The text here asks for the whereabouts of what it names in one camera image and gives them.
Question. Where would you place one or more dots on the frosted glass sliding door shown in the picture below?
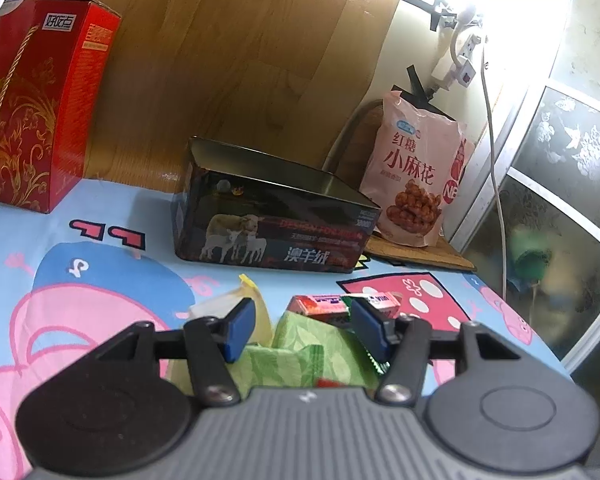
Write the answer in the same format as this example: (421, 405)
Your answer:
(555, 150)

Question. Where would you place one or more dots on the red gift box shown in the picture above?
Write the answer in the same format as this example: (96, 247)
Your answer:
(40, 110)

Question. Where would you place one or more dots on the black tape strip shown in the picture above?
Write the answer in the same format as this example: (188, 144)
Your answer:
(417, 82)
(420, 2)

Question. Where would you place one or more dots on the light green snack packet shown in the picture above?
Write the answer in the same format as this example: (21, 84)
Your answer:
(275, 367)
(315, 332)

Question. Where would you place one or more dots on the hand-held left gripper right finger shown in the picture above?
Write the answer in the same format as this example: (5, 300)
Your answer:
(367, 330)

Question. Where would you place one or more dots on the black tin box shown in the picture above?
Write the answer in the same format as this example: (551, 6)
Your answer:
(260, 210)

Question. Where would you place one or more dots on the green blurry object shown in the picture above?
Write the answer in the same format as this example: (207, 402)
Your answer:
(527, 260)

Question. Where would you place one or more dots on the cartoon pig printed blanket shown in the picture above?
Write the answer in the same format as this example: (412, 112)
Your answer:
(105, 270)

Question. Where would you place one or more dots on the pale yellow snack packet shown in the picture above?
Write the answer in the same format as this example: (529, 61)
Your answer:
(212, 307)

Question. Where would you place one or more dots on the pink red small box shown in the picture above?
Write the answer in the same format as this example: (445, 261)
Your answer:
(315, 307)

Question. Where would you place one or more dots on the large pink snack bag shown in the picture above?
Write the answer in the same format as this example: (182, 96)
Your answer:
(410, 160)

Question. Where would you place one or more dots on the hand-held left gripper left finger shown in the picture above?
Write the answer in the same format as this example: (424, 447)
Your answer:
(240, 327)

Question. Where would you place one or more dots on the wooden headboard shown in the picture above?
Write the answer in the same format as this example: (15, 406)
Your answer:
(230, 60)

